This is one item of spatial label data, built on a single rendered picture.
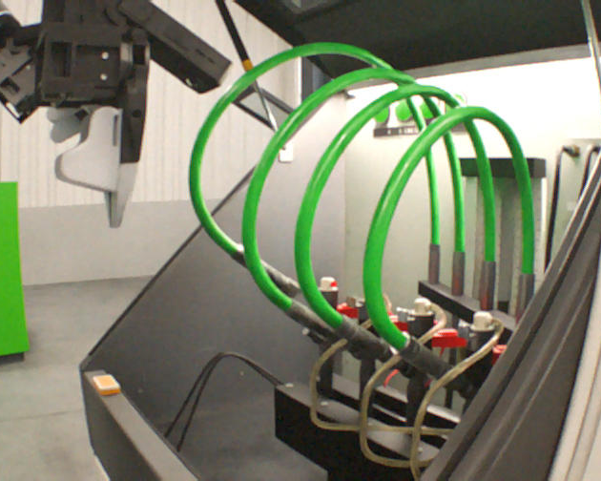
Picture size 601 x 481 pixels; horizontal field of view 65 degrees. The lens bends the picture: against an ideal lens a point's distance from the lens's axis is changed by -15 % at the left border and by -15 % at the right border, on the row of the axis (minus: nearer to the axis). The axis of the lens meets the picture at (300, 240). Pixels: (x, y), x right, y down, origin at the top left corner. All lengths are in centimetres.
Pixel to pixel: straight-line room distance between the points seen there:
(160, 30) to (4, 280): 352
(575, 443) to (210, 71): 43
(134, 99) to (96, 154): 5
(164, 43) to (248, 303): 64
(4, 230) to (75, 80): 347
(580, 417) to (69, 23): 50
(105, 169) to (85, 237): 677
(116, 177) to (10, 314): 356
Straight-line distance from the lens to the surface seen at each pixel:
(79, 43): 39
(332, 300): 67
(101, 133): 40
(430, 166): 79
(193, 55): 43
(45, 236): 708
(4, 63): 71
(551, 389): 43
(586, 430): 46
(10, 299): 392
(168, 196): 746
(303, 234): 44
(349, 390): 72
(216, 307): 96
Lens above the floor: 125
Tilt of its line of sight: 6 degrees down
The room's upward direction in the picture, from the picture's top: straight up
